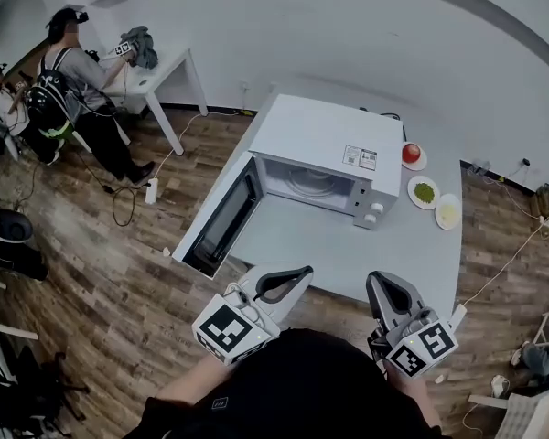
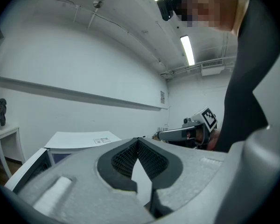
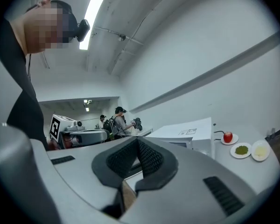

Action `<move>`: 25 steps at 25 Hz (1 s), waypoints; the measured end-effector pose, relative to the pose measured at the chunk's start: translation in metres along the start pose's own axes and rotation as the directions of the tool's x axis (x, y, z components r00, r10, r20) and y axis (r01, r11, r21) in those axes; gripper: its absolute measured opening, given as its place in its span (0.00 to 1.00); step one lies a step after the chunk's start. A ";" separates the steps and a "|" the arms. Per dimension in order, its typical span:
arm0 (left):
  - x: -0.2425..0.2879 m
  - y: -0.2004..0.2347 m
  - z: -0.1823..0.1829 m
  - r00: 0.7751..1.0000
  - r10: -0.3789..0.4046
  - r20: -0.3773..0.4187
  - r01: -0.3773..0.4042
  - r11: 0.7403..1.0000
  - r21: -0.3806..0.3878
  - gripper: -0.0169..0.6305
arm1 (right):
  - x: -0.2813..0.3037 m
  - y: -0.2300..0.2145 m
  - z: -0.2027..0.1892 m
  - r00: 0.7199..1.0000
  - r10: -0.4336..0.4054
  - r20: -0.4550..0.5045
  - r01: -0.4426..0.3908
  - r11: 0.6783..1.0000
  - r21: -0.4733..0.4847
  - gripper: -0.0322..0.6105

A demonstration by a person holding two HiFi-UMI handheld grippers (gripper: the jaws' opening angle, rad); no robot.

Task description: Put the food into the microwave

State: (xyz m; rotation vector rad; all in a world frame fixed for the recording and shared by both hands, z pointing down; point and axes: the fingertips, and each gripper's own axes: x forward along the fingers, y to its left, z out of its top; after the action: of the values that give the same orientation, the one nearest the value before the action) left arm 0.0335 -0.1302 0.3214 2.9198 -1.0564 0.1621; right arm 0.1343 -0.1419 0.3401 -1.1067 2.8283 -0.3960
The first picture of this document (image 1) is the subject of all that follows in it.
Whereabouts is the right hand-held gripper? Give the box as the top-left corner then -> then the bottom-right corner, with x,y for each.
366,271 -> 459,379

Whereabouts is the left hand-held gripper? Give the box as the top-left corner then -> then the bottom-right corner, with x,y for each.
191,265 -> 315,366

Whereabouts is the white microwave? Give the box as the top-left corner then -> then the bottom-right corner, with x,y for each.
171,92 -> 404,279

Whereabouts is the person's right forearm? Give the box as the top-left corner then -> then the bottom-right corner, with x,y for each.
393,372 -> 443,429

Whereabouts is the person's left forearm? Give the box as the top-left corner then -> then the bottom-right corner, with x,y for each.
157,359 -> 234,406

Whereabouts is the plate of yellow food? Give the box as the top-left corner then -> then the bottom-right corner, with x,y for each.
434,193 -> 463,231

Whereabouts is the plate of green food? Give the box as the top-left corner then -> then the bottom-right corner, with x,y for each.
406,175 -> 441,211

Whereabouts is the white square table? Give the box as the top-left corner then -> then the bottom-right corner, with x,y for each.
219,91 -> 464,319

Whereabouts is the person's black shirt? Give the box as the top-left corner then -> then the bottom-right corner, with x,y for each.
135,328 -> 445,439

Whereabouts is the small white plate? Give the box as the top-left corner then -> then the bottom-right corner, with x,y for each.
401,146 -> 428,172

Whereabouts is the checkered cloth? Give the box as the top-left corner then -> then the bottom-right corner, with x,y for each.
493,381 -> 549,439

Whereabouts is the white side table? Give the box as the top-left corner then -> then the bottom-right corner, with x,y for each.
98,46 -> 210,156

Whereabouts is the black office chair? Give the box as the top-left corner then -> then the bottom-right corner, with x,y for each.
0,345 -> 91,439

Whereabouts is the grey cloth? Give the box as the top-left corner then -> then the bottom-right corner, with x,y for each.
120,25 -> 159,70

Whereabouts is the black backpack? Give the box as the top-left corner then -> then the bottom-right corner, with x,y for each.
27,73 -> 77,141

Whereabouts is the white cable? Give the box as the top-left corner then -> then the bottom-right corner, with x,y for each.
461,208 -> 549,308
157,112 -> 242,177

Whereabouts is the black floor cable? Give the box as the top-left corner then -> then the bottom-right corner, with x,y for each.
75,151 -> 150,228

